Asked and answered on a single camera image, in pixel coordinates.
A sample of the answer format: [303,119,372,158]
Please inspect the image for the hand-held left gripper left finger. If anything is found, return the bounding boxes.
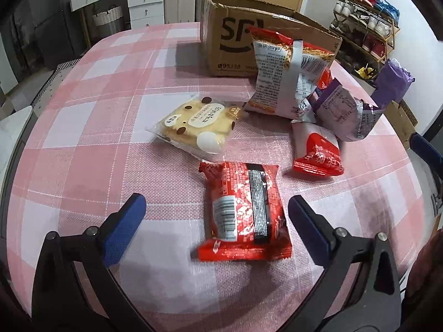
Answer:
[32,193,154,332]

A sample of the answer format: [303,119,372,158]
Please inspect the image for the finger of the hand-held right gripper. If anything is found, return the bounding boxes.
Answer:
[410,133,443,211]

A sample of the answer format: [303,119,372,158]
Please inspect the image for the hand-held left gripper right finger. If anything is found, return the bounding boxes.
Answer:
[277,194,404,332]

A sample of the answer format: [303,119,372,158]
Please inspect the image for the red foil snack packet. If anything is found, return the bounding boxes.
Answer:
[191,161,293,263]

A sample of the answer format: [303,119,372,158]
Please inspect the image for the red white snack packet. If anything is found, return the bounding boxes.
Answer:
[291,121,346,178]

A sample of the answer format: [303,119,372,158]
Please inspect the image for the purple snack packet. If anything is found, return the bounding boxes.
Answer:
[309,79,385,142]

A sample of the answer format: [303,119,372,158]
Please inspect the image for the bear print cake packet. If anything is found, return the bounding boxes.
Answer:
[145,96,244,155]

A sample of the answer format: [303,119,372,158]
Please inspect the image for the orange white noodle snack bag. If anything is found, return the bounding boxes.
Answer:
[244,27,338,122]

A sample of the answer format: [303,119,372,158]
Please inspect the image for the brown cardboard box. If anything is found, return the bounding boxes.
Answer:
[200,0,343,77]

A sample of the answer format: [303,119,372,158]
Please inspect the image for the person's right forearm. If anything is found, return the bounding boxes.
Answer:
[406,230,443,332]

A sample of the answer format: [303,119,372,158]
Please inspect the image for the open cardboard box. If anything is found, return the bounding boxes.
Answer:
[384,98,419,149]

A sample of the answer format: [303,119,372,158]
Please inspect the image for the purple gift bag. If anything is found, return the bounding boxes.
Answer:
[372,59,416,109]

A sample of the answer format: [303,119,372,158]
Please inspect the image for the pink plaid tablecloth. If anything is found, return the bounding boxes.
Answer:
[5,22,424,332]

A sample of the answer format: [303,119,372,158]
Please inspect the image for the wooden shoe rack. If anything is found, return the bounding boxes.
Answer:
[329,0,400,73]

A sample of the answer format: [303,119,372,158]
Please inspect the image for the white grey appliance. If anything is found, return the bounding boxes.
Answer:
[0,105,33,180]

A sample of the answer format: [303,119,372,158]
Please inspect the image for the white dotted rug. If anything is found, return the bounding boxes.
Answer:
[29,59,82,111]

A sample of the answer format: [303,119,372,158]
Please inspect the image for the black refrigerator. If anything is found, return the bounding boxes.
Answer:
[7,0,87,73]

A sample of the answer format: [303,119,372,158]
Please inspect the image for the woven laundry basket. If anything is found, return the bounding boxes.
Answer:
[92,5,124,35]

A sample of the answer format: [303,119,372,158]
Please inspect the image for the white drawer cabinet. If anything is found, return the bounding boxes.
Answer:
[70,0,165,30]

